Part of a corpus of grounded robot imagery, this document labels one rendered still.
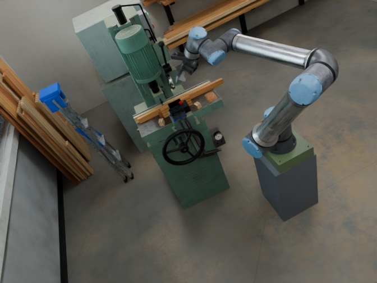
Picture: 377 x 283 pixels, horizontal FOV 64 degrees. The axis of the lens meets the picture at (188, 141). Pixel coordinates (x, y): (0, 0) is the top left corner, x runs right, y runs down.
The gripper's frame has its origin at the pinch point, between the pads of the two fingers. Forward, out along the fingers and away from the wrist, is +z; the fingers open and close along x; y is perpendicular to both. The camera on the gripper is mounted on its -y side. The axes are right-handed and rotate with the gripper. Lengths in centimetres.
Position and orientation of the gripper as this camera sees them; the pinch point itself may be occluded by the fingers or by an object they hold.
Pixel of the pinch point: (181, 75)
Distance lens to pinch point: 191.2
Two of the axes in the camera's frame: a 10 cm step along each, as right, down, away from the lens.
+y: 8.4, 5.3, -0.7
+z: -2.2, 4.7, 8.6
